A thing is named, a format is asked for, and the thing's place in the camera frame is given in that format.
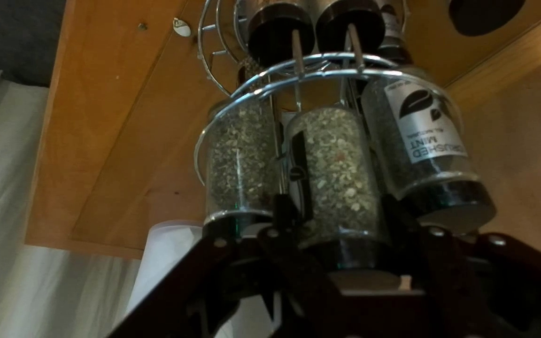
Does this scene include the wooden pine dresser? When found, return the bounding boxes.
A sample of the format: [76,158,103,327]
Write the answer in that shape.
[24,0,541,259]

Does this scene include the labelled spice jar black cap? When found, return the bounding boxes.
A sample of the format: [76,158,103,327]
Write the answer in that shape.
[360,71,497,233]

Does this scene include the metal wire spice rack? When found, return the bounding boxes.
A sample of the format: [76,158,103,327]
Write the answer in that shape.
[191,0,473,190]

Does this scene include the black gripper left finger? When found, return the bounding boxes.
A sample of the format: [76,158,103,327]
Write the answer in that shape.
[108,148,347,338]

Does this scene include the herb spice bottle black cap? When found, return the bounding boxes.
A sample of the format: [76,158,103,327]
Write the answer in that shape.
[281,105,390,272]

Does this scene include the framed plywood board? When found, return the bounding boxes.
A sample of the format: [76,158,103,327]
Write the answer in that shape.
[447,2,541,269]

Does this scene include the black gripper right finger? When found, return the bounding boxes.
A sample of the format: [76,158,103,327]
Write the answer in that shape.
[379,195,541,338]

